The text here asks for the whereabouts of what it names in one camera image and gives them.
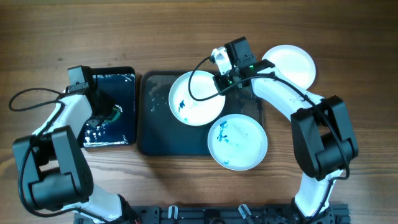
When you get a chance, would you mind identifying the white plate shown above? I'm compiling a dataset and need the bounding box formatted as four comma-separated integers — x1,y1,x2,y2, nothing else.
262,45,317,90
169,70,226,126
207,114,268,171

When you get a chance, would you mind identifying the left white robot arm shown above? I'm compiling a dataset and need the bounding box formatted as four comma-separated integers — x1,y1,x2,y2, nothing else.
12,65,141,223

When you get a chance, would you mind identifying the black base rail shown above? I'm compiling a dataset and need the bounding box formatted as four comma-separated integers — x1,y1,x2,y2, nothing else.
74,203,351,224

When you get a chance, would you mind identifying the small dark blue tray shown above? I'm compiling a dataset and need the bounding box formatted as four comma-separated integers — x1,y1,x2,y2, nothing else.
78,67,136,147

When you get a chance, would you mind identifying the green yellow sponge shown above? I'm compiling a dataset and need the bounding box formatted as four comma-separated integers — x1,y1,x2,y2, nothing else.
104,106,123,123

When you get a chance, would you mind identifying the large dark tray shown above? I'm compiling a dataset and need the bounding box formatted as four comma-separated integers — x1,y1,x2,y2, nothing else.
136,70,265,157

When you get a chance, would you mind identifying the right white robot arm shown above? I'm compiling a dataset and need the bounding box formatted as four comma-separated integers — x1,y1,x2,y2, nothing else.
210,37,359,223

